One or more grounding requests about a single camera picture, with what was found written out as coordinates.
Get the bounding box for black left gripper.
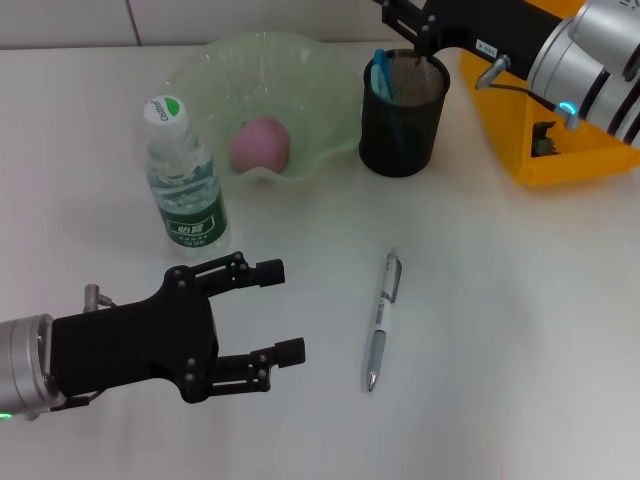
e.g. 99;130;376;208
49;251;286;405

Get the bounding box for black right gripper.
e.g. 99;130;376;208
381;0;576;79

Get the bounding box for blue plastic scissors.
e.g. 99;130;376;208
369;48;402;107

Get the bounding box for silver white ballpoint pen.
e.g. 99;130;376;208
362;251;405;394

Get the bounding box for clear green-label water bottle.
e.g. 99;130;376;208
143;93;232;259

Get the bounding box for pink peach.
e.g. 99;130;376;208
229;117;292;174

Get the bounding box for green plastic wrapper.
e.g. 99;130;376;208
530;121;561;158

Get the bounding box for black mesh pen holder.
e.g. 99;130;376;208
358;48;450;178

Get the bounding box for green wavy glass fruit bowl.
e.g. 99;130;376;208
167;32;362;184

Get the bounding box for silver right wrist plug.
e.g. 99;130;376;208
474;53;513;91

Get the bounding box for silver wrist plug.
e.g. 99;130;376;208
474;53;513;91
83;283;119;312

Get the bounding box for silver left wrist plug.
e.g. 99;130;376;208
83;283;119;312

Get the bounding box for yellow plastic bin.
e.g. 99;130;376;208
459;47;640;189

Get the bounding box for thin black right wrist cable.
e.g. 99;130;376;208
487;82;582;132

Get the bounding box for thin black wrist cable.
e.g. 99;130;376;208
48;389;104;413
487;82;582;132

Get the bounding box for thin black left wrist cable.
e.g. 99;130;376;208
48;389;104;413

